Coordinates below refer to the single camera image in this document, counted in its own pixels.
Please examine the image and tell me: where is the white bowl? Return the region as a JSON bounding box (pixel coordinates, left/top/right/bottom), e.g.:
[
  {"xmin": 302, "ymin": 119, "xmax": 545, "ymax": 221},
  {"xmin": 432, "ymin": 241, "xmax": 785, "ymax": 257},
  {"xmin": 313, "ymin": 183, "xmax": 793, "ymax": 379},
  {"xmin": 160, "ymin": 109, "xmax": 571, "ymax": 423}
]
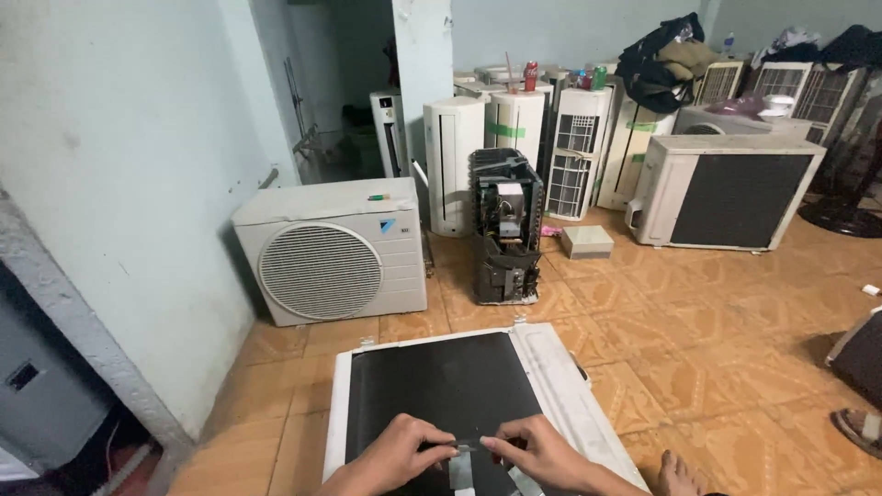
[{"xmin": 761, "ymin": 94, "xmax": 797, "ymax": 119}]

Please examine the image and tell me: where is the white outdoor unit round grille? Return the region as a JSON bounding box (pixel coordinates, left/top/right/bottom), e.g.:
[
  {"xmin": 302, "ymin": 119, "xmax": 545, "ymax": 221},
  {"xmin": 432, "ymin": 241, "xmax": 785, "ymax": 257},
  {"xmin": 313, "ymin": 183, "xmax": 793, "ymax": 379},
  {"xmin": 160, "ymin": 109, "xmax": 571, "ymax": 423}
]
[{"xmin": 232, "ymin": 177, "xmax": 429, "ymax": 327}]

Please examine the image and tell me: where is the white indoor unit green tape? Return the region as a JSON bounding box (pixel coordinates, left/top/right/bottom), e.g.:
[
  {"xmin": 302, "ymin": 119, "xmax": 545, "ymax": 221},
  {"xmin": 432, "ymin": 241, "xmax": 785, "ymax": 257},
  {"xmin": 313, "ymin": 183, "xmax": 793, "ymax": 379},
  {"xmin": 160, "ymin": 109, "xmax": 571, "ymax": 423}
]
[{"xmin": 484, "ymin": 91, "xmax": 547, "ymax": 173}]

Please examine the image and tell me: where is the large beige outdoor unit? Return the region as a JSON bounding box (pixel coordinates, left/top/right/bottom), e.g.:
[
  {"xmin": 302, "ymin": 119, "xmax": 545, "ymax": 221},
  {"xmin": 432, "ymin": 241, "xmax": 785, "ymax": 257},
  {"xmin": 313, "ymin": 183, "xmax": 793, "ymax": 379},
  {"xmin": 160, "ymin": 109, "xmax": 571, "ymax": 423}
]
[{"xmin": 625, "ymin": 134, "xmax": 827, "ymax": 253}]

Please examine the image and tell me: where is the grey tape strip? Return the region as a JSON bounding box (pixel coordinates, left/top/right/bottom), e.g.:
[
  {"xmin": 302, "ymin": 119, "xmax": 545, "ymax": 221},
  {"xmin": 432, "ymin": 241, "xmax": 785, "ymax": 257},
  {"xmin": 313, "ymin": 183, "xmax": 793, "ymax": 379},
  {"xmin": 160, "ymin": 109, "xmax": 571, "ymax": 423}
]
[{"xmin": 418, "ymin": 438, "xmax": 498, "ymax": 453}]

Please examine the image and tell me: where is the small beige box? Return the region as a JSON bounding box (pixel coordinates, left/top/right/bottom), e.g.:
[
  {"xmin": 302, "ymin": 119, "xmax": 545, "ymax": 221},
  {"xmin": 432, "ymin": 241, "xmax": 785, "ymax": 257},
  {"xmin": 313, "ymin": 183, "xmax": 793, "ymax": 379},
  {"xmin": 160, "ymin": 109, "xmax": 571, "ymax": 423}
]
[{"xmin": 560, "ymin": 225, "xmax": 616, "ymax": 261}]

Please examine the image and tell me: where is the pink plastic bag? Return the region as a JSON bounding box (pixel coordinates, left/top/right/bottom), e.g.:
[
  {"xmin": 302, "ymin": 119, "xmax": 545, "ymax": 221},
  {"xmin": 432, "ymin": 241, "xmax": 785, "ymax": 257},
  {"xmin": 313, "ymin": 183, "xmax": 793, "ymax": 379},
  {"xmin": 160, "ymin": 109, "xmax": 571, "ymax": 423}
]
[{"xmin": 706, "ymin": 94, "xmax": 767, "ymax": 119}]

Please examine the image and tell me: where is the plain white indoor unit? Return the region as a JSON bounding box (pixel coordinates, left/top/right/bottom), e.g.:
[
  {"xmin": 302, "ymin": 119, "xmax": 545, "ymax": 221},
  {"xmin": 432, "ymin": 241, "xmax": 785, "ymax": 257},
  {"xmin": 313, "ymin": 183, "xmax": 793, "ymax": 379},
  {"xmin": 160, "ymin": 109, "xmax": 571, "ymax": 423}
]
[{"xmin": 422, "ymin": 96, "xmax": 486, "ymax": 238}]

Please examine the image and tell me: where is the heap of dark clothes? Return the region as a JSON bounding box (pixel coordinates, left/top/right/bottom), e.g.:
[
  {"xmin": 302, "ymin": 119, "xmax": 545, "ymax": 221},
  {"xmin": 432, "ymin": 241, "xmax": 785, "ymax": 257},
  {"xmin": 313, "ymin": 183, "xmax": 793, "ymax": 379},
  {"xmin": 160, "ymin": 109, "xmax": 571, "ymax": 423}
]
[{"xmin": 750, "ymin": 23, "xmax": 882, "ymax": 71}]

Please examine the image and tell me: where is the white indoor unit open grille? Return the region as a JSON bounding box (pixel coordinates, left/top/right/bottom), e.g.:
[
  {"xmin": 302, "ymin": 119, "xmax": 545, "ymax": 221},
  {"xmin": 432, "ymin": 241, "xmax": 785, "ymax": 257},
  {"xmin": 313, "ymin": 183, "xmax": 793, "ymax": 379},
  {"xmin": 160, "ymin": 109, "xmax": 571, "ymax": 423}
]
[{"xmin": 543, "ymin": 87, "xmax": 614, "ymax": 222}]

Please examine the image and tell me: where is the grey outdoor unit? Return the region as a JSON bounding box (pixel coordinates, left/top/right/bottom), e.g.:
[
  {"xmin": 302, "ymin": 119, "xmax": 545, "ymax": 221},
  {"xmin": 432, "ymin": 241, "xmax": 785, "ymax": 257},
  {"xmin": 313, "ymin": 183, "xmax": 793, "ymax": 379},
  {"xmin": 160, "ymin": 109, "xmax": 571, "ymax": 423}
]
[{"xmin": 672, "ymin": 103, "xmax": 814, "ymax": 140}]

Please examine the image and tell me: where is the grey metal cabinet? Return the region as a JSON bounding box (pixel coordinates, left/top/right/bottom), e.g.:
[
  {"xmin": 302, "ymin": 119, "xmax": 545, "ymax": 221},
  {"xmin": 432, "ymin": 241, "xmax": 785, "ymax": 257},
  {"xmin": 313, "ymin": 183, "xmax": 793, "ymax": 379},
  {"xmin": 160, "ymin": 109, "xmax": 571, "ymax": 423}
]
[{"xmin": 0, "ymin": 293, "xmax": 117, "ymax": 479}]

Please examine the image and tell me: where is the black bag with clothes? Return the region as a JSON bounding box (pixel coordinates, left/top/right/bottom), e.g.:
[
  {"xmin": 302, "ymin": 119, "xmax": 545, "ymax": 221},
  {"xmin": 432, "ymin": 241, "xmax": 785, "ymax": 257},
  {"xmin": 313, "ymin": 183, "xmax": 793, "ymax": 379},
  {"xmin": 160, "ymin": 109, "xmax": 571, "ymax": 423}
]
[{"xmin": 615, "ymin": 11, "xmax": 722, "ymax": 115}]

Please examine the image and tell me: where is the person's left hand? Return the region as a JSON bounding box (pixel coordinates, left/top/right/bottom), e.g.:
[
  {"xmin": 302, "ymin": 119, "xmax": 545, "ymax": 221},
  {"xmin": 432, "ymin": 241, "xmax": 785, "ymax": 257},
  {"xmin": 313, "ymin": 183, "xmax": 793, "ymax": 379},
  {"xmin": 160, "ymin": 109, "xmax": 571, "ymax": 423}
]
[{"xmin": 354, "ymin": 413, "xmax": 460, "ymax": 496}]

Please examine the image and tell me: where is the black fan base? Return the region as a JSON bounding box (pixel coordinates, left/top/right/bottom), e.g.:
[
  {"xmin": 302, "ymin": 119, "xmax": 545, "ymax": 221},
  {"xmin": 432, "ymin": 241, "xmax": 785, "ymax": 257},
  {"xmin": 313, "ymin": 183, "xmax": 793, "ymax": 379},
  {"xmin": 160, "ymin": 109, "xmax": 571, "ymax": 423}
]
[{"xmin": 798, "ymin": 195, "xmax": 882, "ymax": 239}]

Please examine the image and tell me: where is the small beige window unit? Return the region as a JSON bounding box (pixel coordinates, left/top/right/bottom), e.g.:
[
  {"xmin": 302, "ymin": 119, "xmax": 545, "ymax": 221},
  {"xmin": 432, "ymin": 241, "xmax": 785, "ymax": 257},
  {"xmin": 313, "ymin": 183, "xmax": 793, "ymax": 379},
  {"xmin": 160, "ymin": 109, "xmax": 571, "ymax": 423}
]
[{"xmin": 695, "ymin": 60, "xmax": 750, "ymax": 106}]

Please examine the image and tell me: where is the white indoor unit black stripe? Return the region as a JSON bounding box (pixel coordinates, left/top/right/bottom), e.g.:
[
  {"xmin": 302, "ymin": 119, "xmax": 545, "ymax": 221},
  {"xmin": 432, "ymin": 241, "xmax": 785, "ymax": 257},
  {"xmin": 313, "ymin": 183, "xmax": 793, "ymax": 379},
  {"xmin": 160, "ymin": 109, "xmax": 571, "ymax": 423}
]
[{"xmin": 368, "ymin": 89, "xmax": 408, "ymax": 179}]

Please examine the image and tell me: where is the wide beige window unit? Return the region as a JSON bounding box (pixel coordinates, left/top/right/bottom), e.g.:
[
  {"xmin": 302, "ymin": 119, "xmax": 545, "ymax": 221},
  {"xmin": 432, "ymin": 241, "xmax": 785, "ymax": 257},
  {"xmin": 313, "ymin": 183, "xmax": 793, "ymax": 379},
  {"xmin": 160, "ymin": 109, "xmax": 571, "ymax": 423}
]
[{"xmin": 750, "ymin": 61, "xmax": 871, "ymax": 147}]

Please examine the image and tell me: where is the grey tape piece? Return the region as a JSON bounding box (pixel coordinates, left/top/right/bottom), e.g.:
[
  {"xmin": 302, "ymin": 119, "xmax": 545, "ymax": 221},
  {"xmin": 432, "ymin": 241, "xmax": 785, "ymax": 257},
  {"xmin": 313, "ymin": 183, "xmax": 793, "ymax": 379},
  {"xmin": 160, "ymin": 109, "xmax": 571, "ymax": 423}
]
[{"xmin": 448, "ymin": 452, "xmax": 477, "ymax": 496}]

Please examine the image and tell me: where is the person's right hand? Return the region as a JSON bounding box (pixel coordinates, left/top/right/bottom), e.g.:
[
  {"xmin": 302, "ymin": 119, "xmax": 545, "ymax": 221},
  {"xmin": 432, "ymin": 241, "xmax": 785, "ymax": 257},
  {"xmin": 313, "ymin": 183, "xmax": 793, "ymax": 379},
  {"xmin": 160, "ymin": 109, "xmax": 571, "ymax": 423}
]
[{"xmin": 480, "ymin": 414, "xmax": 595, "ymax": 496}]

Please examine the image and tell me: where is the cream indoor unit green tape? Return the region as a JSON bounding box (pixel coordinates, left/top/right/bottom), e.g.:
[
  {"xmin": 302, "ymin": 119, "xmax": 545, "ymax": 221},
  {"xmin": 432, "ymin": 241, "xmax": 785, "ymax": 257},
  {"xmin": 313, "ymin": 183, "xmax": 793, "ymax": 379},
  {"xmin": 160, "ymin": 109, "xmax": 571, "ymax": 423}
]
[{"xmin": 595, "ymin": 96, "xmax": 680, "ymax": 212}]

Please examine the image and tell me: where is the stripped black indoor unit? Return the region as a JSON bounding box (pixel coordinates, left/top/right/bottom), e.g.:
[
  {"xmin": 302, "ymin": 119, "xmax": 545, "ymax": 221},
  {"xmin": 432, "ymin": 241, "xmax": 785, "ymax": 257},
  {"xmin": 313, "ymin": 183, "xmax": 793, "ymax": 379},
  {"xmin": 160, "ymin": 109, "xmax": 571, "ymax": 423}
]
[{"xmin": 468, "ymin": 147, "xmax": 546, "ymax": 306}]

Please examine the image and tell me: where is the black box white edge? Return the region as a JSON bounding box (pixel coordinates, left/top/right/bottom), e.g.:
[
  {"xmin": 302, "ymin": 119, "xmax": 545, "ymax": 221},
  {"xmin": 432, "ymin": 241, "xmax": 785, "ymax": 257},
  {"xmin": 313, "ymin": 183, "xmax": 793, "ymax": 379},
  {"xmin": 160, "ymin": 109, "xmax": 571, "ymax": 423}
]
[{"xmin": 825, "ymin": 306, "xmax": 882, "ymax": 409}]

